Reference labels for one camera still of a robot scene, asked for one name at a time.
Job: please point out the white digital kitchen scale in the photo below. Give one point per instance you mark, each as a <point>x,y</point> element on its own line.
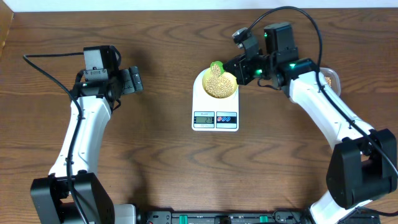
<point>214,114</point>

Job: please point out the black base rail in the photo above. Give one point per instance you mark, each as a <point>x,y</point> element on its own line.
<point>168,217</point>

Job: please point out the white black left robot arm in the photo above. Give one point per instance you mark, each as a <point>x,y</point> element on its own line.
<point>72,193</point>

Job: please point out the soybeans in yellow bowl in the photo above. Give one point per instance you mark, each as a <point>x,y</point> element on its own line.
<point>220,87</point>

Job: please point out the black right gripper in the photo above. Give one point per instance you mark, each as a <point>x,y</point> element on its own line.
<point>241,71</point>

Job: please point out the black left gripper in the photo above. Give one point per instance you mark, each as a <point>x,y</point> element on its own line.
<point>129,86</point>

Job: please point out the yellow bowl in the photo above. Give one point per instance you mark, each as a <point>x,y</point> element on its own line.
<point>208,74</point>

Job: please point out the soybeans in green scoop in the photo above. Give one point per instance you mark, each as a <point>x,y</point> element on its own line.
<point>215,70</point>

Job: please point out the soybeans pile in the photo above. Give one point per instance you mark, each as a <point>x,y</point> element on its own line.
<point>328,80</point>

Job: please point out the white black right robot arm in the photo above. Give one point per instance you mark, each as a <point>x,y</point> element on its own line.
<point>363,165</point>

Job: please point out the green plastic measuring scoop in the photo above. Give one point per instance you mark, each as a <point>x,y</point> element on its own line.
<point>220,64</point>

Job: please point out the clear plastic container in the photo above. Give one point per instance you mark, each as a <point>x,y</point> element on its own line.
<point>335,80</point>

